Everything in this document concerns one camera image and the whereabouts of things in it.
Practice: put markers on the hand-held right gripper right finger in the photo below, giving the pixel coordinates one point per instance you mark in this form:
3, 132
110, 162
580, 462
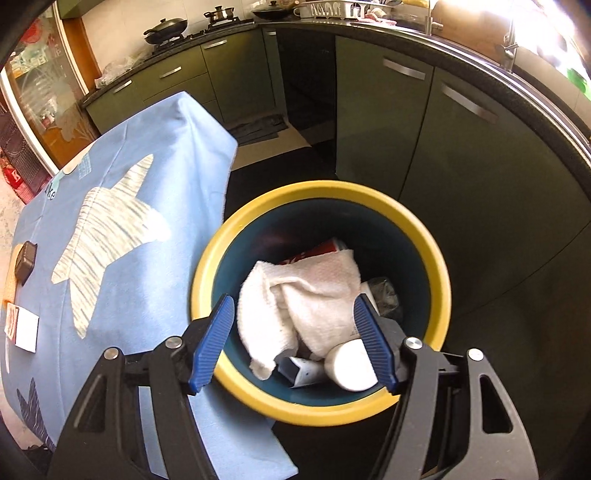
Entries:
374, 341

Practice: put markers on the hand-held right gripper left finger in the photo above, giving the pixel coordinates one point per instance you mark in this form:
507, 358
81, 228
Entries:
210, 344

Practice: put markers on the white labelled plastic bottle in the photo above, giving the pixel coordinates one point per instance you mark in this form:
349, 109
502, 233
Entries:
348, 364

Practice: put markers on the clear plastic wrapper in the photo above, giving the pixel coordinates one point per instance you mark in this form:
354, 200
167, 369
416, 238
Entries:
383, 295

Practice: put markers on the white paper towel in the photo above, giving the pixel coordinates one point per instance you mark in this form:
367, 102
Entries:
314, 295

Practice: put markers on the red soda can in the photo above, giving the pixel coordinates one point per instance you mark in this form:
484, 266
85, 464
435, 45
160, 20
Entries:
323, 248

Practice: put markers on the yellow rimmed bin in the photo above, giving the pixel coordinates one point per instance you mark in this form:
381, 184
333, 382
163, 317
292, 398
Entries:
318, 190

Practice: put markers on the white paper slip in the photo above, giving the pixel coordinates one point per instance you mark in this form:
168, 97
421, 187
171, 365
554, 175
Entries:
27, 330

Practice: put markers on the blue printed tablecloth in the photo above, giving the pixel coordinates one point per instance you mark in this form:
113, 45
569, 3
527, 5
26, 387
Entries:
152, 152

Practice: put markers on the small red printed packet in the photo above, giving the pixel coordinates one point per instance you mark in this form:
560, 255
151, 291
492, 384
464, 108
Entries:
10, 321

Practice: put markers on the dark square tin box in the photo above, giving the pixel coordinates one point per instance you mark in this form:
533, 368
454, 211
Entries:
26, 261

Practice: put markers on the orange mesh roll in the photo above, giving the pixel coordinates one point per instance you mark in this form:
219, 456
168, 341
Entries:
11, 281

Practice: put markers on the dark floor mat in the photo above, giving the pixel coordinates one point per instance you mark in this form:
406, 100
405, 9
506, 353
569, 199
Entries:
258, 129

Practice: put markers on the green kitchen cabinets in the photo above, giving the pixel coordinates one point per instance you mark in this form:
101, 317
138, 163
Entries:
369, 115

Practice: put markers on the red checkered apron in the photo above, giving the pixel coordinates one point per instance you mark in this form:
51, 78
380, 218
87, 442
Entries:
13, 179

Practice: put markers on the purple checkered apron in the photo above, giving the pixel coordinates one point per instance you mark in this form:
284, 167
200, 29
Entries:
21, 157

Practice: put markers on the clear plastic bag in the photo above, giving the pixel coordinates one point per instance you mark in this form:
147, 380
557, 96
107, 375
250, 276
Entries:
115, 69

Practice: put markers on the glass sliding door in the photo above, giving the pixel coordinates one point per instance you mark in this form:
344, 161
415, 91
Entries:
41, 92

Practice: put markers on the gas stove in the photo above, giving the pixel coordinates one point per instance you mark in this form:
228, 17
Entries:
198, 34

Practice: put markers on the black wok with lid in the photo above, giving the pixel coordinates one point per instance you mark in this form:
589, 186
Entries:
166, 28

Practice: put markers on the tall steel faucet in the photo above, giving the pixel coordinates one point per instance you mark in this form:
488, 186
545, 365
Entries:
508, 50

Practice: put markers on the pink cloth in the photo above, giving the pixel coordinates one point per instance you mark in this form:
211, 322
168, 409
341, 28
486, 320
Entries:
376, 20

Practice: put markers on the small steel faucet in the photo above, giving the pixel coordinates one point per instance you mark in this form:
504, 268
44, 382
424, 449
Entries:
430, 21

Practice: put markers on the small steel pot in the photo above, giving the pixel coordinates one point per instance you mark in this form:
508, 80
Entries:
220, 14

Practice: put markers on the green plastic container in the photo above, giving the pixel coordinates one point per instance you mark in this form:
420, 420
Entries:
577, 78

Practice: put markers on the wooden cutting board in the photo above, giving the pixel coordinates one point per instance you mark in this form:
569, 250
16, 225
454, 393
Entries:
461, 18

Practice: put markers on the white dish rack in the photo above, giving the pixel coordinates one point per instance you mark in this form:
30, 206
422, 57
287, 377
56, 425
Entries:
332, 9

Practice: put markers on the white mug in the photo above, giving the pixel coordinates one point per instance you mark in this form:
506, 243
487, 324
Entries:
300, 12

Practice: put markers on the black pan with lid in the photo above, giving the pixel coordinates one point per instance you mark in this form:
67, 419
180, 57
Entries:
274, 11

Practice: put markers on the yellow object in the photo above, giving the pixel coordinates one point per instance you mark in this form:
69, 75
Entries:
418, 2

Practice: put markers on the window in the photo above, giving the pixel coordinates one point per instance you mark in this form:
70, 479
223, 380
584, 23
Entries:
554, 27

